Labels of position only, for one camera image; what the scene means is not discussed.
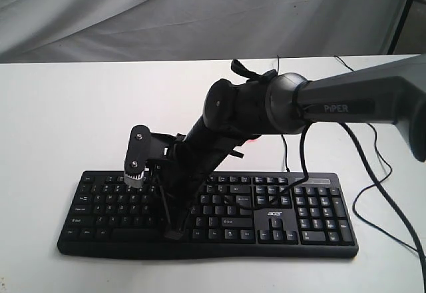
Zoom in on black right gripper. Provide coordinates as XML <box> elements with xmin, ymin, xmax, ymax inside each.
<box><xmin>159</xmin><ymin>119</ymin><xmax>246</xmax><ymax>240</ymax></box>

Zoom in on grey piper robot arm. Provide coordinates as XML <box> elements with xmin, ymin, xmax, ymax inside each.
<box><xmin>160</xmin><ymin>55</ymin><xmax>425</xmax><ymax>240</ymax></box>

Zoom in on black acer keyboard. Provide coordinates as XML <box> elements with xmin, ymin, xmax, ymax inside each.
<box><xmin>57</xmin><ymin>171</ymin><xmax>359</xmax><ymax>260</ymax></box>

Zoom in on white backdrop cloth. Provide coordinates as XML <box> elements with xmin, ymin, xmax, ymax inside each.
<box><xmin>1</xmin><ymin>0</ymin><xmax>405</xmax><ymax>63</ymax></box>

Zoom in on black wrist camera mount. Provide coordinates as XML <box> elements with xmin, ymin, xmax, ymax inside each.
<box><xmin>124</xmin><ymin>125</ymin><xmax>178</xmax><ymax>188</ymax></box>

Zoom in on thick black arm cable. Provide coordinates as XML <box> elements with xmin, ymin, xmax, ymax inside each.
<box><xmin>229</xmin><ymin>119</ymin><xmax>426</xmax><ymax>274</ymax></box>

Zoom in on black cables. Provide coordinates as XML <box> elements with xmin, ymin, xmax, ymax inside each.
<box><xmin>275</xmin><ymin>54</ymin><xmax>417</xmax><ymax>250</ymax></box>

